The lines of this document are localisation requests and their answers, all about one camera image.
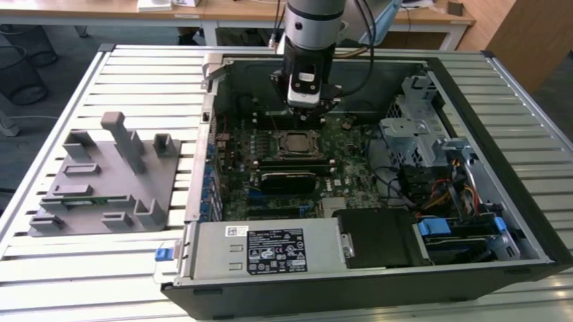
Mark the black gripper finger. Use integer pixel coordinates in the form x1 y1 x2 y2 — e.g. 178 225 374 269
312 84 345 131
268 70 314 131

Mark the metal socket cover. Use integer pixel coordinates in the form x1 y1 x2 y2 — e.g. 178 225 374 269
277 129 322 159

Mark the silver CPU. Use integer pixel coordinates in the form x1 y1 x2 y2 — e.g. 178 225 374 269
286 132 316 152

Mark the CPU socket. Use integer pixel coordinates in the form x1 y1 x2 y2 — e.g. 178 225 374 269
276 128 325 160

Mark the black RAM slot bank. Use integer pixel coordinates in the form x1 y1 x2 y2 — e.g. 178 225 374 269
257 157 336 175
252 110 296 130

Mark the silver drive cage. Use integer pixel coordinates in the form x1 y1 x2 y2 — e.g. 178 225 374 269
378 75 476 168

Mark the green motherboard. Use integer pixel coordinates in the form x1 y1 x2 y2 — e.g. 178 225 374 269
210 113 386 222

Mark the black graphics card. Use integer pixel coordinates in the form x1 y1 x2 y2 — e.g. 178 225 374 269
260 171 317 195

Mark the silver heat sink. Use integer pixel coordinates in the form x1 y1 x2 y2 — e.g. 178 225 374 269
322 197 349 215

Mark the wooden desk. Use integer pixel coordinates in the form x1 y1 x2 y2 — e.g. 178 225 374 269
0 0 477 51

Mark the black expansion slot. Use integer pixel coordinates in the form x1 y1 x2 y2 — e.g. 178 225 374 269
246 207 306 217

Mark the black plastic shroud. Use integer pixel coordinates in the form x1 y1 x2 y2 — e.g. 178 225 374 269
334 207 433 269

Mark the grey parts rack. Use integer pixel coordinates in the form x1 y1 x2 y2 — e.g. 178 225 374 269
27 111 183 238

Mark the blue disk carrier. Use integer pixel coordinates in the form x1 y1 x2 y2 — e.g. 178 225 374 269
414 216 509 266

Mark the wooden cabinet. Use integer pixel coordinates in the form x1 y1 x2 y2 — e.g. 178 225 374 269
456 0 573 95

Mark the silver power supply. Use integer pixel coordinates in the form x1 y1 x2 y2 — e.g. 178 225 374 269
177 217 354 281

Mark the green RAM stick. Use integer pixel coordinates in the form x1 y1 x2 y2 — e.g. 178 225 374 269
61 195 130 205

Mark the black mesh wastebasket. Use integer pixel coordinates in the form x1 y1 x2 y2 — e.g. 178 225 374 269
0 45 50 107
7 25 59 68

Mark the black PC case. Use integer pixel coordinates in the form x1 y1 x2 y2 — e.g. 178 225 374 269
151 50 573 321

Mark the white furniture foot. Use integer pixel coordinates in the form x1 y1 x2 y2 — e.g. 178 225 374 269
0 110 22 137

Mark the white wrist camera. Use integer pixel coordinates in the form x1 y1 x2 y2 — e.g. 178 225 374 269
285 61 325 109

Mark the coloured power wire bundle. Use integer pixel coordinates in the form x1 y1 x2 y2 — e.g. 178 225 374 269
414 160 483 215

